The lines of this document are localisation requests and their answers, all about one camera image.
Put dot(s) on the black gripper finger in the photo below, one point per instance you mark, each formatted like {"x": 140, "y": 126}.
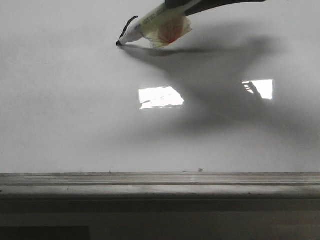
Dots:
{"x": 205, "y": 5}
{"x": 172, "y": 4}

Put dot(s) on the white whiteboard marker pen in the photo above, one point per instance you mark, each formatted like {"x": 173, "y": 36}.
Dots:
{"x": 161, "y": 27}

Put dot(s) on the white whiteboard with aluminium frame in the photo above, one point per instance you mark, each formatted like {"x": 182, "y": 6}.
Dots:
{"x": 231, "y": 109}

